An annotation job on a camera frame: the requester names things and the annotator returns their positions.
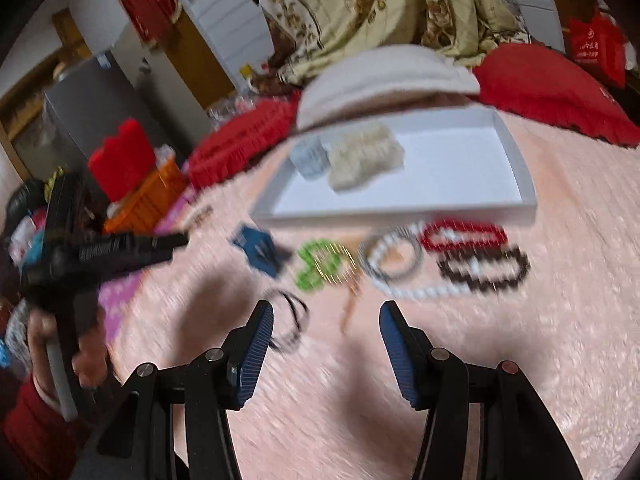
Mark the grey refrigerator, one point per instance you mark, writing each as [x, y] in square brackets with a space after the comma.
[88, 104]

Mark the purple floral bed sheet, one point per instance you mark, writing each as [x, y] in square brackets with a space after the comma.
[115, 296]

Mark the red box in basket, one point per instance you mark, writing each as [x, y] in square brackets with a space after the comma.
[123, 161]

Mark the light blue scrunchie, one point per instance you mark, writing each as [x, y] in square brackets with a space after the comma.
[309, 158]

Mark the orange plastic basket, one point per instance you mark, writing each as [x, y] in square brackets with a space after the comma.
[146, 207]

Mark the red sleeve forearm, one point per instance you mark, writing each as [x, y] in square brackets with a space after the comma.
[36, 441]

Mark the floral beige blanket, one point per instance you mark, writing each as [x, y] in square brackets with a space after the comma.
[308, 36]

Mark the pink quilted bedspread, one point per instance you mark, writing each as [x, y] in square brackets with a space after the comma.
[331, 409]

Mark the red ruffled round cushion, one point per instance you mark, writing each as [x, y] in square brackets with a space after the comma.
[238, 143]

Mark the red tote bag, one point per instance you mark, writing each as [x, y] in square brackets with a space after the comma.
[598, 47]

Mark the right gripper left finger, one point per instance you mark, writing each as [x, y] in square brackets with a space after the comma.
[245, 348]

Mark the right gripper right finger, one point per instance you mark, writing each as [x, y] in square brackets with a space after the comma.
[408, 349]

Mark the red heart pillow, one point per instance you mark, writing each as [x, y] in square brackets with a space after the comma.
[537, 83]

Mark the cream scrunchie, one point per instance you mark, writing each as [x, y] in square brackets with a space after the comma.
[363, 154]

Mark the white pillow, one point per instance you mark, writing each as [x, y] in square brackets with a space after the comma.
[380, 78]

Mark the blue hair claw clip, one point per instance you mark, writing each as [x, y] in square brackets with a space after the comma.
[262, 252]

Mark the white shallow tray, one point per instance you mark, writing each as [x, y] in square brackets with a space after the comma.
[460, 163]

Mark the left hand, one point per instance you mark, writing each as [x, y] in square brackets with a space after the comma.
[89, 363]

